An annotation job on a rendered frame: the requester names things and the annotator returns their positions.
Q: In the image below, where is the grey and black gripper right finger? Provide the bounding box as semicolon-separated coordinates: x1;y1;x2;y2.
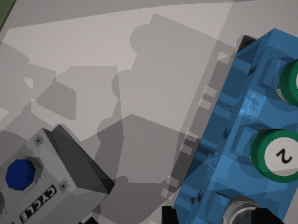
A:
251;208;284;224

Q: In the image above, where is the green screw cap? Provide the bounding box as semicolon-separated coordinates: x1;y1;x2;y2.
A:
279;59;298;107
250;129;298;183

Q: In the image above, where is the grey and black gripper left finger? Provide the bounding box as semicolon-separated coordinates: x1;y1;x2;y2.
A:
162;206;179;224

